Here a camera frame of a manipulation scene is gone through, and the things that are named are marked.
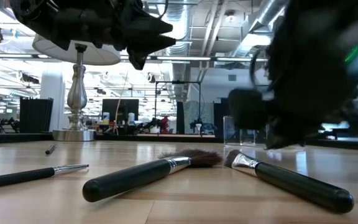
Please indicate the black room partition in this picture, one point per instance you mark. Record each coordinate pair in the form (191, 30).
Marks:
(219, 121)

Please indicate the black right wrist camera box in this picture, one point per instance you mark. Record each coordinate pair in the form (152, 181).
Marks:
(247, 109)

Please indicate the black table edge rail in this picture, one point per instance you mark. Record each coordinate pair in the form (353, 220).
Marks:
(17, 137)

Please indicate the large fluffy brown-bristle brush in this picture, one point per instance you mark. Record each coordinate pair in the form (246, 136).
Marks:
(126, 180)

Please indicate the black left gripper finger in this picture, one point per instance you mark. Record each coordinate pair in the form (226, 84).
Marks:
(155, 27)
(154, 43)

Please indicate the black metal frame stand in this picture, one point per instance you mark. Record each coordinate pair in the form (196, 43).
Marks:
(179, 82)

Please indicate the large flat-top makeup brush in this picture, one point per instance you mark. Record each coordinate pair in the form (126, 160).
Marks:
(300, 186)

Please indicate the silver spiral ceiling duct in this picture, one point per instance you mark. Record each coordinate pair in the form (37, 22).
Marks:
(259, 18)
(179, 62)

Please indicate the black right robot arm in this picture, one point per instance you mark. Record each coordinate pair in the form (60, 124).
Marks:
(322, 18)

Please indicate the red background object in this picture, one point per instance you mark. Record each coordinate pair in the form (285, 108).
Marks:
(165, 123)

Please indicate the thin black silver-ferrule brush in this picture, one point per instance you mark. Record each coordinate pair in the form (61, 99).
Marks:
(17, 178)

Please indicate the grey wall vent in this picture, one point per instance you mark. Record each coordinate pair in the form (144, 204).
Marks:
(232, 77)

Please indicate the black background cabinet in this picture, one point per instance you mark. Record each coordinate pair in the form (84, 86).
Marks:
(36, 115)

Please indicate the black computer monitor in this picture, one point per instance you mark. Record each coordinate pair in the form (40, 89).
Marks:
(120, 107)

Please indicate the white background bottle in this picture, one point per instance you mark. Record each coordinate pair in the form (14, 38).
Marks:
(106, 118)
(131, 118)

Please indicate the small black cosmetic pencil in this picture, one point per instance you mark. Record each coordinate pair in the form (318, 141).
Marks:
(50, 149)

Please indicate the clear acrylic organizer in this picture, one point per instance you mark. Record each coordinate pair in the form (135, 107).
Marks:
(244, 138)

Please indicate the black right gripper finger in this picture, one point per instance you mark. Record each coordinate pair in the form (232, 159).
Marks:
(356, 121)
(287, 135)

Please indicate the silver lamp with white shade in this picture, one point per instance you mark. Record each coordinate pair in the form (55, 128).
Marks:
(77, 93)

